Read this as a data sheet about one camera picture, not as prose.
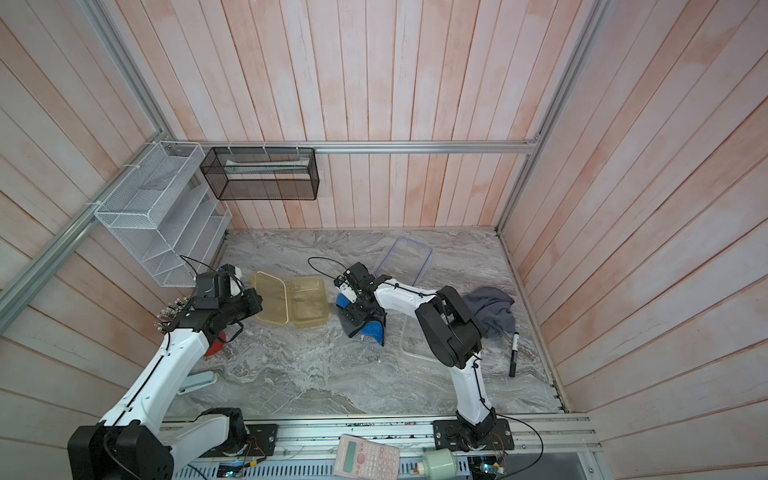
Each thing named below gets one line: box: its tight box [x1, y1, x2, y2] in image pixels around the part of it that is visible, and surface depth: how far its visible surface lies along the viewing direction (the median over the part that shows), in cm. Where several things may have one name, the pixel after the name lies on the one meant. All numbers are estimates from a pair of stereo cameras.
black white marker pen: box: [509, 331, 519, 378], surface depth 89 cm
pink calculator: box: [333, 434, 400, 480], surface depth 71 cm
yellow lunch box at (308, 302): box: [288, 276, 329, 329], surface depth 100 cm
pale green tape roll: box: [424, 448, 456, 480], surface depth 65 cm
